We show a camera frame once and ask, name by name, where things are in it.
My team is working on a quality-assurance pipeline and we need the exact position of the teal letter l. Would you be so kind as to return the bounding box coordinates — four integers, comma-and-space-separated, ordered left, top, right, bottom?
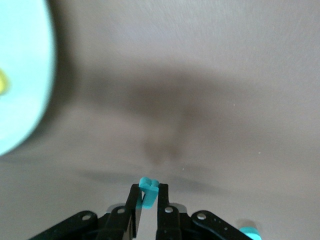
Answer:
136, 176, 160, 210

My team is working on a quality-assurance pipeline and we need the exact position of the brown paper table cover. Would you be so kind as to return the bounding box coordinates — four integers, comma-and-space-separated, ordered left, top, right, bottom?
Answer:
0, 0, 320, 240

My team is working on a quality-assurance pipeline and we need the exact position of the teal letter c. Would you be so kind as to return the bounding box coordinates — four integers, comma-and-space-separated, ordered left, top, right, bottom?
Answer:
238, 226, 262, 240

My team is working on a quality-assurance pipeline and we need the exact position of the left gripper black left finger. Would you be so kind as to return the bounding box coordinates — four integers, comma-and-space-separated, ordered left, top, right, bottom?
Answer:
27, 183, 144, 240

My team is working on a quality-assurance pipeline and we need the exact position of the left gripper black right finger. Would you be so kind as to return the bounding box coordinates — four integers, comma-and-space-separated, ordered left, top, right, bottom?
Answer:
155, 183, 248, 240

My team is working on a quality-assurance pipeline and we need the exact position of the green plate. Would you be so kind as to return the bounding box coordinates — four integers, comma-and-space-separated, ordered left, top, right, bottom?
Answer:
0, 0, 57, 156

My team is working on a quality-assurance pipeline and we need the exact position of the yellow letter o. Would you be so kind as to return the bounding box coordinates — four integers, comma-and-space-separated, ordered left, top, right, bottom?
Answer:
0, 69, 11, 97

